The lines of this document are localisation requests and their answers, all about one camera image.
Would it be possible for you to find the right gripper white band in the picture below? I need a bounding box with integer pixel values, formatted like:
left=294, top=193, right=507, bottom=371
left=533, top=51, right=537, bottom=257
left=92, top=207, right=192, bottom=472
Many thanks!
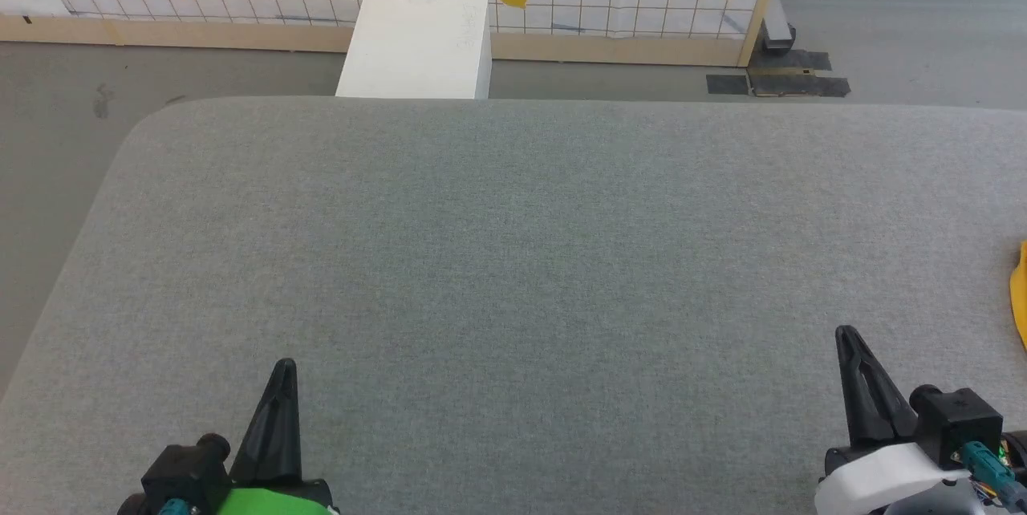
left=814, top=326, right=965, bottom=515

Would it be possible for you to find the white rectangular box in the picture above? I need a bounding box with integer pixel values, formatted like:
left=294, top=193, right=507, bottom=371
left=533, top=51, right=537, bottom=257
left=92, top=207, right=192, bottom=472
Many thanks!
left=335, top=0, right=493, bottom=101

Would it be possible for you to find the dark floor base plate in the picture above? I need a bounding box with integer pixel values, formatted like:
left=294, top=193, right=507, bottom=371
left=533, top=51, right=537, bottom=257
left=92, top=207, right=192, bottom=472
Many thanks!
left=746, top=50, right=852, bottom=99

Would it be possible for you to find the yellow printed t-shirt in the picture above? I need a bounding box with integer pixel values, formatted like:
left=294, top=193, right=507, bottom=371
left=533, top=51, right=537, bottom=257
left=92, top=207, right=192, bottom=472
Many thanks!
left=1009, top=240, right=1027, bottom=352

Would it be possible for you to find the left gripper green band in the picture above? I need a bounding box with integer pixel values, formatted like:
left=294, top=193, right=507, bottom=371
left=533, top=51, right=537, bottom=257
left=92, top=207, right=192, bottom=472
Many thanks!
left=215, top=358, right=339, bottom=515

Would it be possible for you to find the grey metal screen foot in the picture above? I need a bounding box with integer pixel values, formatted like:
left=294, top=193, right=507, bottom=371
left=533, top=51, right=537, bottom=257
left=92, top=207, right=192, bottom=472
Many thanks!
left=761, top=0, right=798, bottom=60

